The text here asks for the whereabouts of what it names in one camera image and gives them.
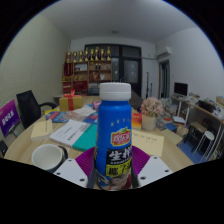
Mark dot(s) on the black computer monitor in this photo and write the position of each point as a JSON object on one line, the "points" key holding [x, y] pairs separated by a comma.
{"points": [[180, 89]]}

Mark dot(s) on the small pink box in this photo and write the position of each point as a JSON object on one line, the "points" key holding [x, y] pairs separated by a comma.
{"points": [[96, 105]]}

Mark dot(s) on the blue drink bottle white cap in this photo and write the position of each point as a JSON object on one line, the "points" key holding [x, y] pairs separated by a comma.
{"points": [[113, 120]]}

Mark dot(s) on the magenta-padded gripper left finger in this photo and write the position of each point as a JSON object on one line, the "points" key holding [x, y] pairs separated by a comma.
{"points": [[70, 171]]}

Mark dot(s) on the teal book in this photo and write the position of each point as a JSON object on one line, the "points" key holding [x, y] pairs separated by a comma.
{"points": [[87, 140]]}

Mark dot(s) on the thick beige book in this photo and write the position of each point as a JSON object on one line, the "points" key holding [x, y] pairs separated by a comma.
{"points": [[41, 130]]}

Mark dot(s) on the purple sign board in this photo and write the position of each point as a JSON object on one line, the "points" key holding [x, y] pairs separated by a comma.
{"points": [[9, 118]]}

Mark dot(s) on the white printed booklet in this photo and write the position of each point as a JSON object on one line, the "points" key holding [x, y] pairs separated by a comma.
{"points": [[68, 133]]}

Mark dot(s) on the wooden shelf unit with trophies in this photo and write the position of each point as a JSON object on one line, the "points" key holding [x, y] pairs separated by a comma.
{"points": [[83, 75]]}

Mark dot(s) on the black framed glass door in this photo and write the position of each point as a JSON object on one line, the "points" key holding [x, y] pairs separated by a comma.
{"points": [[130, 71]]}

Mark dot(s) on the black office chair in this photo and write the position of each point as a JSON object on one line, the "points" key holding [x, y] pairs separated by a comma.
{"points": [[29, 108]]}

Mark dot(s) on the white wall air conditioner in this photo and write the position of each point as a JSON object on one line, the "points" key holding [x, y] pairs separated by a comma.
{"points": [[163, 52]]}

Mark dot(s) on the white round stool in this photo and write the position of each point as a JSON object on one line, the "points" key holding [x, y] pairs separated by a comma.
{"points": [[208, 136]]}

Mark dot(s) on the blue printed book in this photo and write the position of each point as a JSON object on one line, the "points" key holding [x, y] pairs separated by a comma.
{"points": [[57, 116]]}

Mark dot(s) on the yellow gift box red ribbon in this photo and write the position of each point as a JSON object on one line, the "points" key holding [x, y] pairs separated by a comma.
{"points": [[71, 103]]}

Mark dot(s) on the pink flowers in white pot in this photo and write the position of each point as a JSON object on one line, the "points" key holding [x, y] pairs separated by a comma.
{"points": [[151, 108]]}

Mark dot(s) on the orange red book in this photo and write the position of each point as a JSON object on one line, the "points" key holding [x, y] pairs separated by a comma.
{"points": [[137, 120]]}

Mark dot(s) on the cluttered wooden side desk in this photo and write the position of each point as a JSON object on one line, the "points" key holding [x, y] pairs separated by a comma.
{"points": [[206, 110]]}

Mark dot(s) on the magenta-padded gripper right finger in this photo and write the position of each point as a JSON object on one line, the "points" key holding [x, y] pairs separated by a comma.
{"points": [[154, 170]]}

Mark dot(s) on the black mug white inside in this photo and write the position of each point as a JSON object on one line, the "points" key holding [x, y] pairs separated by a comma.
{"points": [[46, 156]]}

